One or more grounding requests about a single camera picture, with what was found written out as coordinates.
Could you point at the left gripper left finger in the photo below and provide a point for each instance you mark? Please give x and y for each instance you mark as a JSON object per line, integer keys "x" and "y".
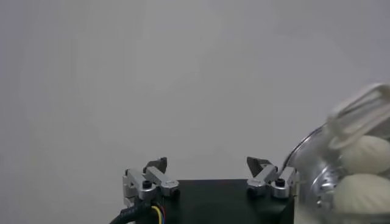
{"x": 150, "y": 181}

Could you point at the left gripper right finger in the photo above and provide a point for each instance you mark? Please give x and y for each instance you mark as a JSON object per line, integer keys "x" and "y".
{"x": 269, "y": 179}

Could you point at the white steamed baozi bun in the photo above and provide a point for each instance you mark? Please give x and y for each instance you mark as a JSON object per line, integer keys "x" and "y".
{"x": 367, "y": 153}
{"x": 362, "y": 193}

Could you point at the round glass pot lid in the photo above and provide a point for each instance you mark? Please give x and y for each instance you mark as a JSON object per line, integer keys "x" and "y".
{"x": 356, "y": 115}

